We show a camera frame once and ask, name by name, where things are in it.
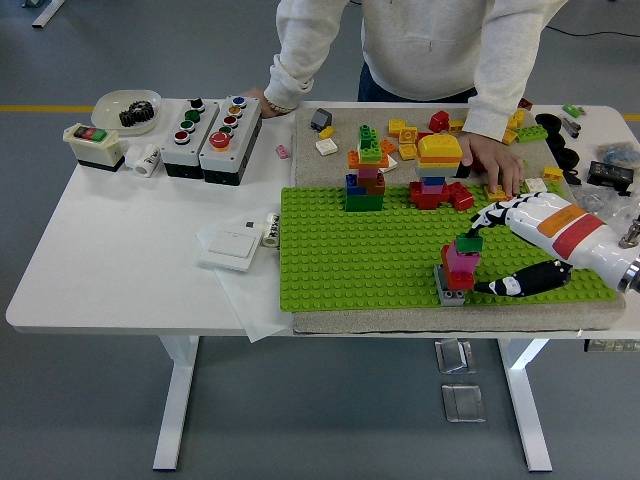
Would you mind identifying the person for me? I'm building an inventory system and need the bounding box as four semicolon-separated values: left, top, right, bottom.
239;0;571;197

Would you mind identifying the grey-brown mat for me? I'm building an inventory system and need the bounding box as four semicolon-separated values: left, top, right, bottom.
291;105;629;336

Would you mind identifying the person's left hand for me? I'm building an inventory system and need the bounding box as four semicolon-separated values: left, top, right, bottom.
457;130;526;197

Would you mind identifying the black gear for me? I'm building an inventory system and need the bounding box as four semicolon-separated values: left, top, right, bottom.
118;99;157;130

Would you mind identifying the three-button control box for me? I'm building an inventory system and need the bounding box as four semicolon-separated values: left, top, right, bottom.
159;98;221;180

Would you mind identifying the white paper sheet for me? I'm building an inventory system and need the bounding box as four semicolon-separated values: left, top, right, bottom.
194;214;296;345

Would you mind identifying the plastic bag of blue parts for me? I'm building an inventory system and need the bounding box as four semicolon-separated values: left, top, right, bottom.
594;141;640;166

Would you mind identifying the white table leg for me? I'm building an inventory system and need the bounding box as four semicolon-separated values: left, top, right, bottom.
152;334;201;471
497;338;554;473

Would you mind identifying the white table foot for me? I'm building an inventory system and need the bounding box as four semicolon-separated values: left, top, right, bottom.
22;0;67;29

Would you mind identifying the desk control panel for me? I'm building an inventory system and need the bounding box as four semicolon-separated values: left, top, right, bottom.
583;338;640;353

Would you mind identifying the large red brick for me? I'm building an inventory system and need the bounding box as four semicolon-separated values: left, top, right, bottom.
447;180;476;212

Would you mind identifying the metal hand tool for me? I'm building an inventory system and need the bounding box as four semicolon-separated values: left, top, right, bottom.
558;114;583;140

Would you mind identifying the emergency-stop button control box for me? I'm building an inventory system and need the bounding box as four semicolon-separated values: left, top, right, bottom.
198;94;264;187

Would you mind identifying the clear bag of screws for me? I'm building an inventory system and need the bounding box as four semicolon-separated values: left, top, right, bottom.
569;183;640;229

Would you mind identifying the person's right hand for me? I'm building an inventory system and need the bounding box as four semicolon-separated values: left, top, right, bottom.
239;87;301;120

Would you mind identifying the pink square brick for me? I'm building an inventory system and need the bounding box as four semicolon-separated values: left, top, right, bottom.
446;238;481;271
444;254;476;276

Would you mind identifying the white pipe tee fitting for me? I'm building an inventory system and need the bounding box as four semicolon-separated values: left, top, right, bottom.
123;143;162;177

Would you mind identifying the black floor cable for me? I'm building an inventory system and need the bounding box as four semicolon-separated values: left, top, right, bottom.
549;24;640;39

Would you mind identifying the red-based yellow-domed brick tower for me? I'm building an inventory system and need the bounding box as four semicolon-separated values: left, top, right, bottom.
408;133;464;211

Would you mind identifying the green-based multicolour brick tower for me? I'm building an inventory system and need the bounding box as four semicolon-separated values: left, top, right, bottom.
344;123;391;214

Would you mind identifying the white bowl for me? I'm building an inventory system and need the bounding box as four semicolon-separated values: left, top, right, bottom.
91;88;164;137

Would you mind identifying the black electronic device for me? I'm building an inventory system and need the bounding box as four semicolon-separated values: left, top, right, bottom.
587;159;636;196

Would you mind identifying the grey square brick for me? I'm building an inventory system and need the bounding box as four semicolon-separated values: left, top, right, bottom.
433;264;467;308

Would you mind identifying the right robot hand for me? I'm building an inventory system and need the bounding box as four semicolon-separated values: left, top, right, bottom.
462;191;640;297

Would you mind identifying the metal floor socket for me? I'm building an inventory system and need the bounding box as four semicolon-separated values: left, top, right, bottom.
433;338;476;375
441;382;487;424

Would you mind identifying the white printed tube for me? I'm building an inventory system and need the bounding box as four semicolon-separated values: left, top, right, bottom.
261;212;281;248

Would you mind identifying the white wall switch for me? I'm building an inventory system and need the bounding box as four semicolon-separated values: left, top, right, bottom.
198;228;263;274

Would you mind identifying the white red-green switch box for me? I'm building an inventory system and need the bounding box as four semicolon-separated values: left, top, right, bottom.
63;122;126;173

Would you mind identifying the red square brick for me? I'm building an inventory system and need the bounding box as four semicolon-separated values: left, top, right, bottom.
439;245;476;292

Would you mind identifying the green studded baseplate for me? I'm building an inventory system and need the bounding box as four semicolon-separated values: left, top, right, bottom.
278;184;619;314

